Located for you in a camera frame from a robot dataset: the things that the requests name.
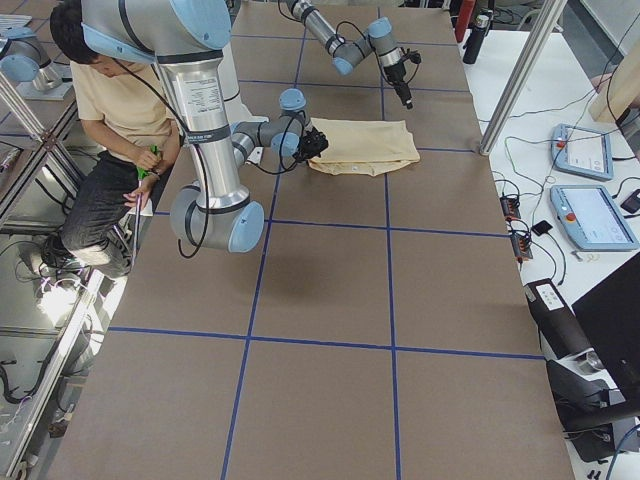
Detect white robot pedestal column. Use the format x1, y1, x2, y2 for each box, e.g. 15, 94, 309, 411
219, 0, 271, 166

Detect upper blue teach pendant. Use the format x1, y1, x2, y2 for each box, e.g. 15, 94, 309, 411
551, 124, 614, 181

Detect beige long-sleeve printed shirt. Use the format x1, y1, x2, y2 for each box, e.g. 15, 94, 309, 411
309, 118, 420, 177

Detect black water bottle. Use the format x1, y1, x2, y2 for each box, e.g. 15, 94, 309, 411
462, 14, 491, 65

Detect lower blue teach pendant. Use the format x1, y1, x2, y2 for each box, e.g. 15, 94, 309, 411
550, 185, 639, 252

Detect aluminium frame post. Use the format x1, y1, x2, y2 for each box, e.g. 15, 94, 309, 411
479, 0, 567, 156

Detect blue teach pendant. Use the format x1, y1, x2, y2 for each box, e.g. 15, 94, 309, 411
550, 185, 639, 252
551, 124, 614, 181

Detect red cylindrical bottle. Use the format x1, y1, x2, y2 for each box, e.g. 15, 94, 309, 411
454, 0, 476, 43

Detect black monitor screen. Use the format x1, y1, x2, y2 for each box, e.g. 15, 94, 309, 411
572, 255, 639, 399

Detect seated person in beige shirt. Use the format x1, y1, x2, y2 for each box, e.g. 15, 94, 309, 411
50, 1, 181, 280

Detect brown paper roll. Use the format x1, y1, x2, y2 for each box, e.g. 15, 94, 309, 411
524, 279, 592, 359

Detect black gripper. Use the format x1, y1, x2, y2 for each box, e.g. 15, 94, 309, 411
384, 62, 413, 109
293, 127, 329, 163

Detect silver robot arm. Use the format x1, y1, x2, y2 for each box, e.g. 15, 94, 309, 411
82, 1, 328, 253
285, 1, 421, 110

